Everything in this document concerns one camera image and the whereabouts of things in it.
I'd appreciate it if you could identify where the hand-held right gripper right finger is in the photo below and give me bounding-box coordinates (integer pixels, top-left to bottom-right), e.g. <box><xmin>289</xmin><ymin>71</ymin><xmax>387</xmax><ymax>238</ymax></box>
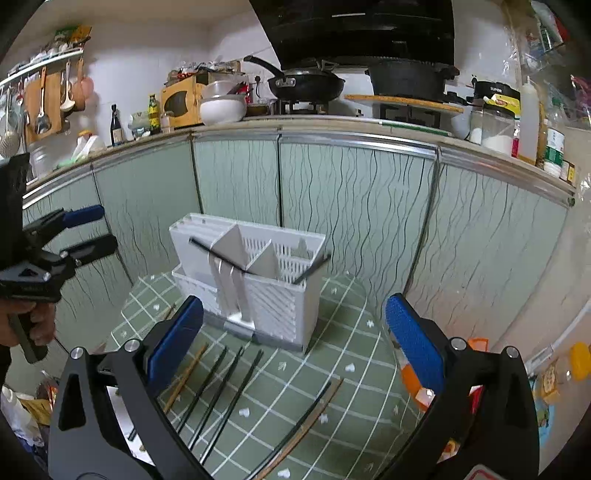
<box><xmin>373</xmin><ymin>293</ymin><xmax>541</xmax><ymax>480</ymax></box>

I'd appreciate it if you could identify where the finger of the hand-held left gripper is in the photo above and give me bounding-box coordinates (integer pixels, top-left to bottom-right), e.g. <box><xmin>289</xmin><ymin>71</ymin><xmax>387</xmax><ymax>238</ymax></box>
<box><xmin>23</xmin><ymin>204</ymin><xmax>106</xmax><ymax>245</ymax></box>
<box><xmin>60</xmin><ymin>234</ymin><xmax>118</xmax><ymax>267</ymax></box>

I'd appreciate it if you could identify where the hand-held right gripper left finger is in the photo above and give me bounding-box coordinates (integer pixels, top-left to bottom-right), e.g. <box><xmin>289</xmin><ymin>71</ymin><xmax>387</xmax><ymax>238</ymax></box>
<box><xmin>47</xmin><ymin>295</ymin><xmax>214</xmax><ymax>480</ymax></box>

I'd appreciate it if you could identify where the white plastic utensil holder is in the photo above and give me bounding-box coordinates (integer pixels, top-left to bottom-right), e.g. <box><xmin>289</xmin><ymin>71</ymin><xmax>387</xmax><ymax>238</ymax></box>
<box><xmin>168</xmin><ymin>213</ymin><xmax>328</xmax><ymax>355</ymax></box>

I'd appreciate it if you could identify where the person's left hand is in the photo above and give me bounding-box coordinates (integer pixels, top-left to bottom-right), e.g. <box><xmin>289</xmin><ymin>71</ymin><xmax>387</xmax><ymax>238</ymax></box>
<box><xmin>0</xmin><ymin>300</ymin><xmax>57</xmax><ymax>347</ymax></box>

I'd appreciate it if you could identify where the orange plastic bag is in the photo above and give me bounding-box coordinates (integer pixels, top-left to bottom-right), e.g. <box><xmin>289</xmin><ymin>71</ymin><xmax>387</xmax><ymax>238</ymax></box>
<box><xmin>399</xmin><ymin>337</ymin><xmax>490</xmax><ymax>411</ymax></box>

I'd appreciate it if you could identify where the green checked tablecloth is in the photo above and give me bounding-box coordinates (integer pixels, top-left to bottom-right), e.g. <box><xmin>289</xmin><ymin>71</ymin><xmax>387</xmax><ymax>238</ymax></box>
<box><xmin>108</xmin><ymin>270</ymin><xmax>428</xmax><ymax>480</ymax></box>

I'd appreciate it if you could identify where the metal skimmer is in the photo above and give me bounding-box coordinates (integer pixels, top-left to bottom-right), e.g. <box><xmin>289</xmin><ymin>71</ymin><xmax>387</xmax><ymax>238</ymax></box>
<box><xmin>0</xmin><ymin>88</ymin><xmax>21</xmax><ymax>158</ymax></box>

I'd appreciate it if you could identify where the dark sauce bottle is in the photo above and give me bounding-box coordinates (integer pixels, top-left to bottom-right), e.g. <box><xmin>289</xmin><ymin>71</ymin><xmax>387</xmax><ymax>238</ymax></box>
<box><xmin>110</xmin><ymin>104</ymin><xmax>124</xmax><ymax>147</ymax></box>

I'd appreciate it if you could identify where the metal ladle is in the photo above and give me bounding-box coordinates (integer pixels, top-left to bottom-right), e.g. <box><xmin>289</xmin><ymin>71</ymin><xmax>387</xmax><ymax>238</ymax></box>
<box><xmin>34</xmin><ymin>67</ymin><xmax>51</xmax><ymax>136</ymax></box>

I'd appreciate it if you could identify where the hanging wooden cutting board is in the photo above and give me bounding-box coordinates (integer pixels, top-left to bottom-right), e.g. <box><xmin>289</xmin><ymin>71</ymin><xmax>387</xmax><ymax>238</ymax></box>
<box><xmin>24</xmin><ymin>71</ymin><xmax>63</xmax><ymax>146</ymax></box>

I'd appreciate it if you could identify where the white spoon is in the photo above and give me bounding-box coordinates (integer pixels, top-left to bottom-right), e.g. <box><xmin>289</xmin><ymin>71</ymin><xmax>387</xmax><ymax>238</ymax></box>
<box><xmin>60</xmin><ymin>62</ymin><xmax>75</xmax><ymax>112</ymax></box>

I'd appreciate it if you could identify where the pink spatula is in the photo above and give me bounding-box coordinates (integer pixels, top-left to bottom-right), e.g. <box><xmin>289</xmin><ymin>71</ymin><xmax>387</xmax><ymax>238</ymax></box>
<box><xmin>74</xmin><ymin>58</ymin><xmax>95</xmax><ymax>112</ymax></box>

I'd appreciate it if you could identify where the white pipe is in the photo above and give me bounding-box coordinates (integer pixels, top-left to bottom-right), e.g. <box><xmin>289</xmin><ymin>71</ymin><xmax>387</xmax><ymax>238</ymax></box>
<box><xmin>526</xmin><ymin>302</ymin><xmax>591</xmax><ymax>370</ymax></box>

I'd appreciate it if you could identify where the yellow oil bottle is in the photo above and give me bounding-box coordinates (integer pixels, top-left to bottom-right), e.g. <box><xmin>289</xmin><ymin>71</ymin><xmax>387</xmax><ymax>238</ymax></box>
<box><xmin>569</xmin><ymin>342</ymin><xmax>591</xmax><ymax>381</ymax></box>

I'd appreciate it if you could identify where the large white bowl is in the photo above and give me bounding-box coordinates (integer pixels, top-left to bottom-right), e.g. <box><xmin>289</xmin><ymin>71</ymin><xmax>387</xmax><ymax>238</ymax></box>
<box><xmin>199</xmin><ymin>95</ymin><xmax>249</xmax><ymax>126</ymax></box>

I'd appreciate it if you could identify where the white plastic bag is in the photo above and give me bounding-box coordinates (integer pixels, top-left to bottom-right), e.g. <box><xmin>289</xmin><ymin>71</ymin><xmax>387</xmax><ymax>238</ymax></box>
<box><xmin>0</xmin><ymin>385</ymin><xmax>35</xmax><ymax>446</ymax></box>

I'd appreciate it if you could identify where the white lidded container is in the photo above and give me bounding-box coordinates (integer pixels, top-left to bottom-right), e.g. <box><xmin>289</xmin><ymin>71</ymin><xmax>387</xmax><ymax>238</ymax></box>
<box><xmin>202</xmin><ymin>80</ymin><xmax>245</xmax><ymax>99</ymax></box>

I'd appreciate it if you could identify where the clear jar of white powder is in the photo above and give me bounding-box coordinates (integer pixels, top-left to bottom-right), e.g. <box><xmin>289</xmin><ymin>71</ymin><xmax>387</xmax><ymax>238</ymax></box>
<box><xmin>480</xmin><ymin>104</ymin><xmax>515</xmax><ymax>155</ymax></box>

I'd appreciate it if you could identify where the green label jar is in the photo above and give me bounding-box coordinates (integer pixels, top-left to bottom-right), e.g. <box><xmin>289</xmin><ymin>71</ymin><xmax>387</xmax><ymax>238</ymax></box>
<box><xmin>544</xmin><ymin>127</ymin><xmax>566</xmax><ymax>176</ymax></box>

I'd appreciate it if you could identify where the round wooden board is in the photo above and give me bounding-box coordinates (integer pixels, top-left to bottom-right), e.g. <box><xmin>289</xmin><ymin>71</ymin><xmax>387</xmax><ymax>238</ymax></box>
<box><xmin>344</xmin><ymin>93</ymin><xmax>465</xmax><ymax>114</ymax></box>

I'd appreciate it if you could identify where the gas stove burner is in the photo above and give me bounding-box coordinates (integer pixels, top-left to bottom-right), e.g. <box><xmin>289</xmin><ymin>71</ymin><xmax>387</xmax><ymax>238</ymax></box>
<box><xmin>272</xmin><ymin>98</ymin><xmax>328</xmax><ymax>116</ymax></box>

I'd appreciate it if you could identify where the white squeeze bottle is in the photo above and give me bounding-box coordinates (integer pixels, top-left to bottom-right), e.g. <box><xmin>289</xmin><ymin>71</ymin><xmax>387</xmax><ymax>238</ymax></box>
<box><xmin>518</xmin><ymin>76</ymin><xmax>541</xmax><ymax>164</ymax></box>

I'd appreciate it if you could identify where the black wok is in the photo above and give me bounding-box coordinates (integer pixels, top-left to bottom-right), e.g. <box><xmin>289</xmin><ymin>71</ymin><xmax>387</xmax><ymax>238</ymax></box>
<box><xmin>243</xmin><ymin>55</ymin><xmax>346</xmax><ymax>101</ymax></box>

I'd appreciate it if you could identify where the black cast iron pot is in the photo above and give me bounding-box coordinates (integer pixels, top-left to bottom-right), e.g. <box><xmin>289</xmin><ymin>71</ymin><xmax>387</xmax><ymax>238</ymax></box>
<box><xmin>365</xmin><ymin>60</ymin><xmax>461</xmax><ymax>102</ymax></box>

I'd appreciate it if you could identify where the black range hood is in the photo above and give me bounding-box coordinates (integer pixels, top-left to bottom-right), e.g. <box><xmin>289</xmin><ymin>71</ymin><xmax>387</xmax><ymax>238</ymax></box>
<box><xmin>249</xmin><ymin>0</ymin><xmax>455</xmax><ymax>68</ymax></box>

